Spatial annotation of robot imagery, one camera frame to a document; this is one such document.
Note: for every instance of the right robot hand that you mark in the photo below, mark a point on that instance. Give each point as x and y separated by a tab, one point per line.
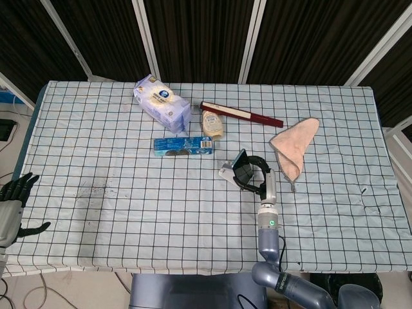
269	186

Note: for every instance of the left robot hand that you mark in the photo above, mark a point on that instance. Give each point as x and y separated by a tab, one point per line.
9	212

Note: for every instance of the black smartphone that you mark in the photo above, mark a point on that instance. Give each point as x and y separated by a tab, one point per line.
242	169

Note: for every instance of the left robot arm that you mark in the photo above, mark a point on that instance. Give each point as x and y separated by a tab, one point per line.
1	262

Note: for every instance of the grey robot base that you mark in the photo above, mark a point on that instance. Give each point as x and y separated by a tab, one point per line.
198	291

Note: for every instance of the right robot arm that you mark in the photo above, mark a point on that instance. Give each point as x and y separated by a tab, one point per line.
277	257

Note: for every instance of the white phone stand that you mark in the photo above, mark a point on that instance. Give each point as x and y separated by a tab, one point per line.
227	174

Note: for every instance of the pink folded cloth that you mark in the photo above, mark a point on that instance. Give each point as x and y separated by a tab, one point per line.
294	146

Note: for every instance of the dark red long box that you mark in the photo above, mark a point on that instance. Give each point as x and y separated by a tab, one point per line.
241	114

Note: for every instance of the beige sauce bottle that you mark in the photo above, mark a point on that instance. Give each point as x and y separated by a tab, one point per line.
212	125

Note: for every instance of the blue cookie box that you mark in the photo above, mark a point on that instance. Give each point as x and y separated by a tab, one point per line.
183	147

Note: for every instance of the checkered tablecloth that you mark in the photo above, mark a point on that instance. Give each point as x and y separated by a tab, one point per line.
128	209

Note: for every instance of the purple tissue pack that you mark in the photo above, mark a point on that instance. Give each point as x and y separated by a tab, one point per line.
162	104

